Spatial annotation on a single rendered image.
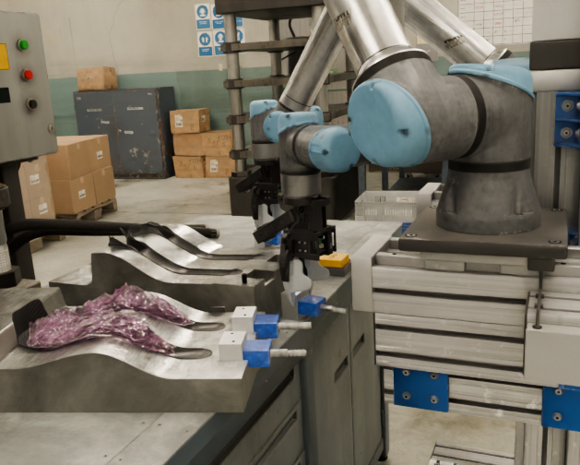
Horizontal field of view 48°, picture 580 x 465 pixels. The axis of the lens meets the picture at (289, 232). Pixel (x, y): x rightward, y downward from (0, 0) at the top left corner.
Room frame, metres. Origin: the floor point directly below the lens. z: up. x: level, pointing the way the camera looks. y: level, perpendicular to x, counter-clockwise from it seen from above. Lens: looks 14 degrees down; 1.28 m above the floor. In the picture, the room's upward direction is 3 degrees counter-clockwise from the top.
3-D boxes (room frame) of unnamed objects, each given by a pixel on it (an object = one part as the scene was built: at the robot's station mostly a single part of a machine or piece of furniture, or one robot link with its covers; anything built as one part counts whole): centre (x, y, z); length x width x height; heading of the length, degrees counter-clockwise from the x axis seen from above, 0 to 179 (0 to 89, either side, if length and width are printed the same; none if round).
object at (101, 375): (1.01, 0.31, 0.86); 0.50 x 0.26 x 0.11; 83
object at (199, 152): (8.16, 0.96, 0.42); 0.86 x 0.33 x 0.83; 70
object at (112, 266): (1.37, 0.25, 0.87); 0.50 x 0.26 x 0.14; 66
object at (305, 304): (1.20, -0.04, 0.83); 0.13 x 0.05 x 0.05; 57
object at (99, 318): (1.02, 0.31, 0.90); 0.26 x 0.18 x 0.08; 83
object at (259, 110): (1.74, 0.05, 1.14); 0.09 x 0.08 x 0.11; 70
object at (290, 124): (1.20, -0.03, 1.14); 0.09 x 0.08 x 0.11; 26
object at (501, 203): (0.95, -0.30, 1.09); 0.15 x 0.15 x 0.10
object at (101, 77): (8.54, 2.32, 1.26); 0.42 x 0.33 x 0.29; 70
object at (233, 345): (0.93, 0.05, 0.86); 0.13 x 0.05 x 0.05; 83
